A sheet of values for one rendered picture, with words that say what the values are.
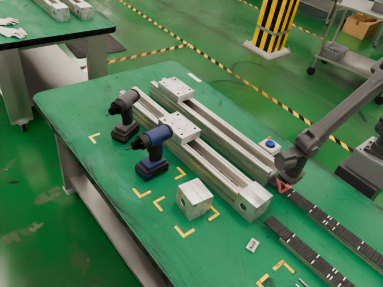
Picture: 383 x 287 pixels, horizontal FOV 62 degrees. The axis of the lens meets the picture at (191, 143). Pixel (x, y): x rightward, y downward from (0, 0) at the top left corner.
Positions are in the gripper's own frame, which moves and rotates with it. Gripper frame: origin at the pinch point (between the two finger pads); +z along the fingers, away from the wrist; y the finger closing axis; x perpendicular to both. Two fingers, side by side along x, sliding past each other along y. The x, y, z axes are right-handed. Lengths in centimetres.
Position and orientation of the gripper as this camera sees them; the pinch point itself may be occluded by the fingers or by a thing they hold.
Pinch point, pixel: (284, 188)
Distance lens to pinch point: 138.9
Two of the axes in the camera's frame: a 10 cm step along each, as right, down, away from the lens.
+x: 6.6, 5.6, -5.0
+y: -7.3, 3.5, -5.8
